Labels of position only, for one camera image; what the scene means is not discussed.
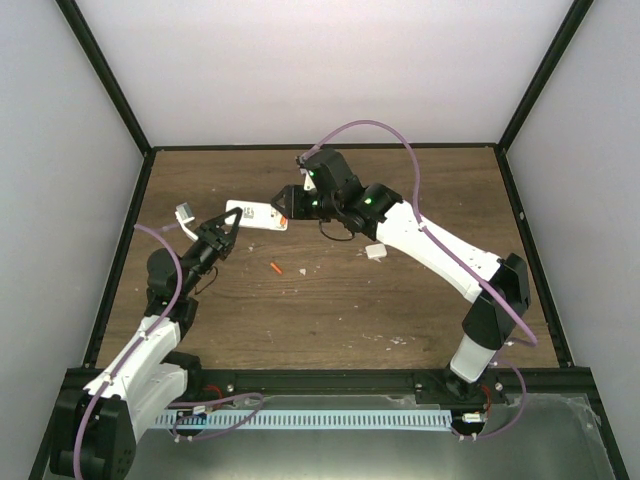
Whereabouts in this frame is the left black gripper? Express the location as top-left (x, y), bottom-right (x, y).
top-left (180, 209), bottom-right (244, 296)

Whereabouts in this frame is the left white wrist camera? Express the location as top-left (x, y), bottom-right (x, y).
top-left (175, 203), bottom-right (198, 242)

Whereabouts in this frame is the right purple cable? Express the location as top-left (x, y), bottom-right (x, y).
top-left (304, 118), bottom-right (539, 443)

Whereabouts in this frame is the white remote control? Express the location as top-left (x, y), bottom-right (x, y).
top-left (225, 200), bottom-right (288, 232)

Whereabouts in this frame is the light blue slotted cable duct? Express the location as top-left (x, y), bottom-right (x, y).
top-left (177, 410), bottom-right (452, 432)

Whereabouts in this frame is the white battery cover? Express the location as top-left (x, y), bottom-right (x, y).
top-left (365, 243), bottom-right (388, 261)

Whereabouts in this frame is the metal front plate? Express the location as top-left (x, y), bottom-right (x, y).
top-left (128, 395), bottom-right (617, 479)

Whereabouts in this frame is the black aluminium frame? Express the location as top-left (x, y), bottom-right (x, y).
top-left (27, 0), bottom-right (631, 480)

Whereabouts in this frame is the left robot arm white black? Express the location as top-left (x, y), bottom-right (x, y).
top-left (49, 204), bottom-right (243, 479)

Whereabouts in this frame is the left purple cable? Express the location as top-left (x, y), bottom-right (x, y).
top-left (72, 222), bottom-right (265, 480)

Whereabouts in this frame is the purple cable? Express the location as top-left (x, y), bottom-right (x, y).
top-left (304, 118), bottom-right (539, 443)
top-left (72, 222), bottom-right (265, 480)

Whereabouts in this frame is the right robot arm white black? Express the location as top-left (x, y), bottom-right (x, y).
top-left (271, 149), bottom-right (531, 403)

